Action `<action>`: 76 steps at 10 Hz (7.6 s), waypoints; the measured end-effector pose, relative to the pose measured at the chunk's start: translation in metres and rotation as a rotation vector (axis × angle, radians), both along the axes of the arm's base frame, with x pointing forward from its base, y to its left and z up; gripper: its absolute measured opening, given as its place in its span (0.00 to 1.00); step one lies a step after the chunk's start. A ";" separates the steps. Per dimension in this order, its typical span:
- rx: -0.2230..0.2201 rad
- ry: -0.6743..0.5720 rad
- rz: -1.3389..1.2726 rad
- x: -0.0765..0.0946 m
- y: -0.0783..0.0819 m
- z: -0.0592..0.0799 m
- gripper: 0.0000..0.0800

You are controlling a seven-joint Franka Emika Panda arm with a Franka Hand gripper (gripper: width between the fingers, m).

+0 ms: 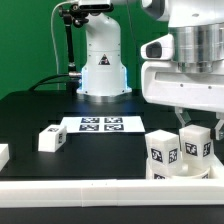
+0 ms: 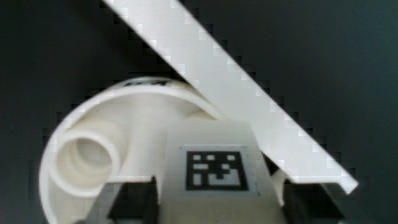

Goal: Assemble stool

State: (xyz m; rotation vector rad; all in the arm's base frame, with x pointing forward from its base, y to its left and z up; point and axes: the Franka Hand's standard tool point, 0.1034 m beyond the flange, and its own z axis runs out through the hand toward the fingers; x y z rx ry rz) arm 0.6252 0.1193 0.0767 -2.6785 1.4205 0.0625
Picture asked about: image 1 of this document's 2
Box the black cables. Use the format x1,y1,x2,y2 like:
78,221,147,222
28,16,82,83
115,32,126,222
27,71,82,92

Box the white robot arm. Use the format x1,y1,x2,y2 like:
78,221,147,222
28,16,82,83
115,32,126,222
83,0,224,140

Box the white round stool seat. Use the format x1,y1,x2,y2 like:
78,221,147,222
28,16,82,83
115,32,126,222
145,160,210,179

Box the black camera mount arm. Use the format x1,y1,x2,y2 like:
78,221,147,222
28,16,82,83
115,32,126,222
59,4,88,72

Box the white U-shaped fence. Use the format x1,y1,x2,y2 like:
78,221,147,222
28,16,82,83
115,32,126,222
0,141,224,208

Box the black rear camera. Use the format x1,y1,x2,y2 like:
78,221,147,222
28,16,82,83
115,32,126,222
78,0,112,12

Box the white marker sheet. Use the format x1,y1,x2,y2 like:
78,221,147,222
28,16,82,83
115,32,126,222
61,116,145,133

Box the white cable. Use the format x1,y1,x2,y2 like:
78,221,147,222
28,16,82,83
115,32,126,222
50,0,78,91

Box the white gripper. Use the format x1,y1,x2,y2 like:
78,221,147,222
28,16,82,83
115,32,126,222
141,61,224,141

